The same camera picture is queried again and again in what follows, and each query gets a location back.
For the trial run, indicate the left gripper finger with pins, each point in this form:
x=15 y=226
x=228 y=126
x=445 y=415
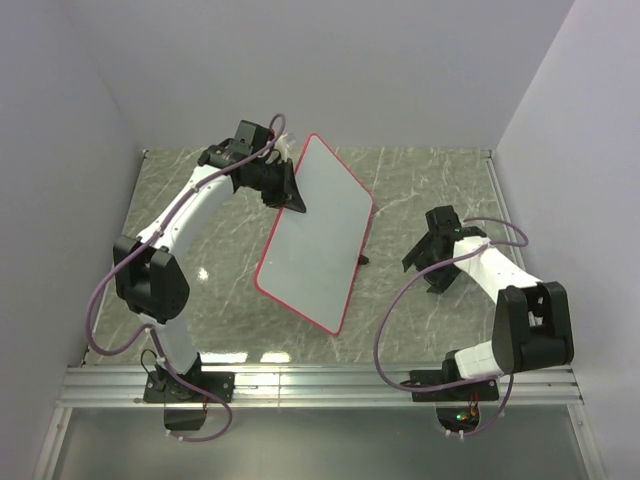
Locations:
x=272 y=199
x=292 y=198

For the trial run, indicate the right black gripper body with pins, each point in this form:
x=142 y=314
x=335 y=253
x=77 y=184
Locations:
x=428 y=255

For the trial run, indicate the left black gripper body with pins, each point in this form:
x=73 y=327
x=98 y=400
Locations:
x=268 y=178

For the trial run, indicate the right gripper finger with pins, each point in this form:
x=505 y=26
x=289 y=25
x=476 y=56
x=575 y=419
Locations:
x=441 y=279
x=420 y=256

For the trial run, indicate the red framed whiteboard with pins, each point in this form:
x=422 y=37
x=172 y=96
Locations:
x=310 y=259

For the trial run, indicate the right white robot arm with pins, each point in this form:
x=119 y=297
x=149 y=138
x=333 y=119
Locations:
x=532 y=325

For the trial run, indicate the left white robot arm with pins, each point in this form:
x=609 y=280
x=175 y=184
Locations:
x=147 y=267

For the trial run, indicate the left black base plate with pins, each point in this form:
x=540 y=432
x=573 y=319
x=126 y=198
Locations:
x=161 y=387

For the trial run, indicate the aluminium mounting rail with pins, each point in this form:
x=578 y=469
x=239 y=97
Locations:
x=297 y=386

